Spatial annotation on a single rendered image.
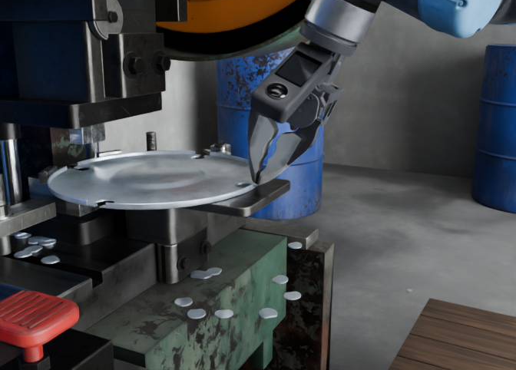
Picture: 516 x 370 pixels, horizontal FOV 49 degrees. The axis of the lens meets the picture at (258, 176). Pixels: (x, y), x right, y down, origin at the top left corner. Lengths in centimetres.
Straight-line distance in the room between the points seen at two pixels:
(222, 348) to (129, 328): 16
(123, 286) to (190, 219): 13
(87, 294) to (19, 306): 18
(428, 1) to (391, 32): 342
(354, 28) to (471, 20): 13
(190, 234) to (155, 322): 15
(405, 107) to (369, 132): 30
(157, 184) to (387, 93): 339
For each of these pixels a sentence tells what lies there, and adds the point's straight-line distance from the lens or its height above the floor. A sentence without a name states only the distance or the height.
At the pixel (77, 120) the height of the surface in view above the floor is 87.
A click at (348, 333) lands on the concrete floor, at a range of 198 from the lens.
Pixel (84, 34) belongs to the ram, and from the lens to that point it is 75.
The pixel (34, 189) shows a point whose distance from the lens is 86.
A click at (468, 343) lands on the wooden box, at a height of 35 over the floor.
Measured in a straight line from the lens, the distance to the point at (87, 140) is 85.
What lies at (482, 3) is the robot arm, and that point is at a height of 101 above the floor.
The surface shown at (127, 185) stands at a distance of 76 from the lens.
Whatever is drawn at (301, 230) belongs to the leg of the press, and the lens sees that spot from 100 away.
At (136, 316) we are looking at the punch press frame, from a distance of 73.
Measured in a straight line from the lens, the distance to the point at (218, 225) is 93.
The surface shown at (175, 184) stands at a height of 79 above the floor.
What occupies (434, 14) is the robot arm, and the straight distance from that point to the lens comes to 61.
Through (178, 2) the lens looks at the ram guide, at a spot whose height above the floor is 102.
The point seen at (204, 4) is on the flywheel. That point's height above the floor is 102.
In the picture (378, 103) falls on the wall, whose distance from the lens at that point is 408.
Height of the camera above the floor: 98
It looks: 15 degrees down
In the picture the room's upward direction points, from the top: straight up
